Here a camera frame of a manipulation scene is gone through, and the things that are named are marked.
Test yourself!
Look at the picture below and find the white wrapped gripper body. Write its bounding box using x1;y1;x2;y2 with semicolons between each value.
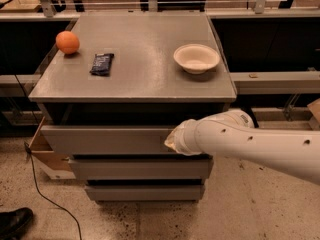
164;119;200;156

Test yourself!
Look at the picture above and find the grey top drawer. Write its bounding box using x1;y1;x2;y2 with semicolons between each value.
41;125;175;155

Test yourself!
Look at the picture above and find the grey drawer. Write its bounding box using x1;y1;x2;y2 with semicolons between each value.
41;125;175;155
69;157;213;180
85;185;205;201

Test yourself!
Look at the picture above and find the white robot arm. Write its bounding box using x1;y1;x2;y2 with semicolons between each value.
165;110;320;185

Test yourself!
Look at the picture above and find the grey middle drawer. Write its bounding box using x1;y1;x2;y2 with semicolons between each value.
69;157;213;180

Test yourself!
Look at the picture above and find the grey bottom drawer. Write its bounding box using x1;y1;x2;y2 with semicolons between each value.
85;185;205;201

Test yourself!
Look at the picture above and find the grey drawer cabinet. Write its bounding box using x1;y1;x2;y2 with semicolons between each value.
29;13;236;187

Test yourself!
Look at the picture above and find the white paper bowl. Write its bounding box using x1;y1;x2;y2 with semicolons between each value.
173;44;220;74

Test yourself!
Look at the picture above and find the dark blue snack packet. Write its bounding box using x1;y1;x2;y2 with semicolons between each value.
90;53;114;76

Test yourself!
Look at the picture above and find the cardboard box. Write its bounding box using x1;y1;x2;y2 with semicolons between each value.
29;118;75;180

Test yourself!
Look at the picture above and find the orange fruit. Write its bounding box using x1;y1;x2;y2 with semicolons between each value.
56;31;80;54

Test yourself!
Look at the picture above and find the black shoe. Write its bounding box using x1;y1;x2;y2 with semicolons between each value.
0;207;33;240

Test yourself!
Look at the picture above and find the black floor cable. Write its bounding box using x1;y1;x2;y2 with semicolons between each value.
13;73;83;240

